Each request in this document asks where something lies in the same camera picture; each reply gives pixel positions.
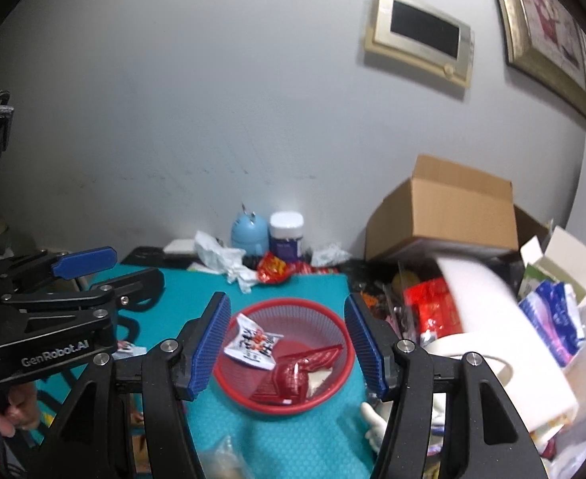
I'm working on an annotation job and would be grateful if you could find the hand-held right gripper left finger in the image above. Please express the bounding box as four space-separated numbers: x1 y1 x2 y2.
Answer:
34 291 233 479

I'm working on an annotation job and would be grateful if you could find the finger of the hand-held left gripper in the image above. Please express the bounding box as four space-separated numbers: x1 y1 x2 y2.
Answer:
0 246 119 297
1 268 166 331

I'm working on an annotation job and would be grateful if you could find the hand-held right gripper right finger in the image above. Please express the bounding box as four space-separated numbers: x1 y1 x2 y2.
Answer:
343 293 548 479

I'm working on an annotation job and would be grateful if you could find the red mesh basket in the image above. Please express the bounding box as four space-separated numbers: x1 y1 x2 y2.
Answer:
213 299 357 416

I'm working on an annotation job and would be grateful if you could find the person's left hand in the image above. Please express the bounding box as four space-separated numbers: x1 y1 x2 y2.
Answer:
0 384 41 437

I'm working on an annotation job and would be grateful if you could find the teal bubble mat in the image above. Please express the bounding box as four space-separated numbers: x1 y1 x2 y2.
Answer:
34 265 388 479

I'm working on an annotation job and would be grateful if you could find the white figurine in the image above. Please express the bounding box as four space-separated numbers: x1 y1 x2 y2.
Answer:
360 402 389 455

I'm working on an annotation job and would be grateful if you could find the dark red snack packet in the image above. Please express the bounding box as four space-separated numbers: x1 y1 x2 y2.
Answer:
250 343 346 406

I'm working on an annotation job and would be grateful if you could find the crumpled white tissue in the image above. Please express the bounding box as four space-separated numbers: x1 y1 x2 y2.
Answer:
194 231 258 294

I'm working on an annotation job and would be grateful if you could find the crumpled clear plastic wrapper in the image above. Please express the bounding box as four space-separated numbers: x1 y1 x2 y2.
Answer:
312 242 351 267

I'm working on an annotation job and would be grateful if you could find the small red snack packet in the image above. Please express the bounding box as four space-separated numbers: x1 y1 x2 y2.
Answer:
257 252 298 285

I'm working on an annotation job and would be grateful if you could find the round light blue device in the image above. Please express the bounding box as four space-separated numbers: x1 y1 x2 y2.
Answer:
230 203 270 259

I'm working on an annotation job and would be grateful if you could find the white foam sheet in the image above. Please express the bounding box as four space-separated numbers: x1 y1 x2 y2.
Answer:
435 254 580 432

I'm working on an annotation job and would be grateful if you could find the white-lidded blue jar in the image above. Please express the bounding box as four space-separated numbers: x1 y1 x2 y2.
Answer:
269 211 305 263

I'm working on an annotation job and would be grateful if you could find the cardboard box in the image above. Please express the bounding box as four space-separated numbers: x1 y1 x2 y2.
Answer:
364 154 553 263

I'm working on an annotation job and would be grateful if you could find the blue and white tissue pack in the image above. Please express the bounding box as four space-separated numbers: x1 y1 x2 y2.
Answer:
519 281 586 367

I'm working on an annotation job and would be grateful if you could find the white and green carton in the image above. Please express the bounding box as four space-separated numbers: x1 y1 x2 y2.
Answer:
519 226 586 310

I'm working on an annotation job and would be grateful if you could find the framed picture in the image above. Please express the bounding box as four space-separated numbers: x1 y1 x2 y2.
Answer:
485 0 586 121

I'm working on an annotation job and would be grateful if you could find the beige wall intercom panel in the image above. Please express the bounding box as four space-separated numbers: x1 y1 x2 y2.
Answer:
363 0 473 89

